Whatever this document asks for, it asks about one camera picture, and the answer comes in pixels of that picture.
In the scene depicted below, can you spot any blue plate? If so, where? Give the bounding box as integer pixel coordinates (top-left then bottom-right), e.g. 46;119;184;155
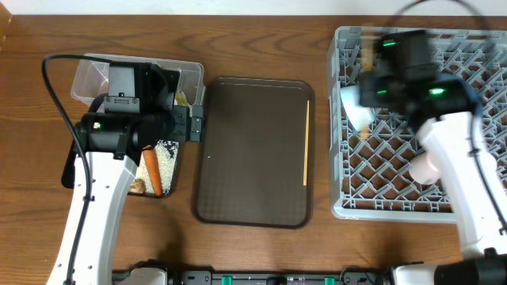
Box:
432;74;482;118

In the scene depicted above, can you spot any clear plastic bin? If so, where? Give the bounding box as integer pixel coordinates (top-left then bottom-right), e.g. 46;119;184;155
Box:
71;54;205;114

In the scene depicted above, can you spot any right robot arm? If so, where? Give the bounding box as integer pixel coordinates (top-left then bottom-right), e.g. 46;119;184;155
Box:
359;29;506;284

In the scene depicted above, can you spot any pink cup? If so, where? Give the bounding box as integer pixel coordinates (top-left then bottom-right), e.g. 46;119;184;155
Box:
409;153;440;184

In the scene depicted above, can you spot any grey dishwasher rack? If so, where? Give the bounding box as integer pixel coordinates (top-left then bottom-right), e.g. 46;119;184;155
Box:
327;26;506;224

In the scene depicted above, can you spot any light blue rice bowl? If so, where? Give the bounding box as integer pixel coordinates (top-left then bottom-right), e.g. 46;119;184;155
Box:
340;85;375;131

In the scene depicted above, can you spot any dark brown serving tray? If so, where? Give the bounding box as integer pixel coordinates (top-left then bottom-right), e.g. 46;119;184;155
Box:
192;77;314;230

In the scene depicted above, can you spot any pile of white rice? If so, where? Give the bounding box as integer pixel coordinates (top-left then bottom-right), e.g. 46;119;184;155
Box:
135;140;179;198

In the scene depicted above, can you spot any brown food scrap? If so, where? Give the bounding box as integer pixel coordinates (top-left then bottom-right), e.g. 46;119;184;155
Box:
128;178;147;196

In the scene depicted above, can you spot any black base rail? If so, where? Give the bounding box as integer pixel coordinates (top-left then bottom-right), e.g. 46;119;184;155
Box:
112;260;393;285

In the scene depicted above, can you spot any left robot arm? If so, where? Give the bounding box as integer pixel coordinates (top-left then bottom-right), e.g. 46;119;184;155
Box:
48;55;204;284

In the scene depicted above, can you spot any yellow green snack wrapper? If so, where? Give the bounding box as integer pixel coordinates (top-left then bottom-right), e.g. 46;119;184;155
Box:
174;91;191;108

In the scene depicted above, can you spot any orange carrot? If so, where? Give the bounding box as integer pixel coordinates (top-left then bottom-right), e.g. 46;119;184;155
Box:
143;146;163;196

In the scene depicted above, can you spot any black tray bin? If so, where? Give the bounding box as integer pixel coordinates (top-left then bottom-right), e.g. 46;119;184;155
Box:
61;138;184;199

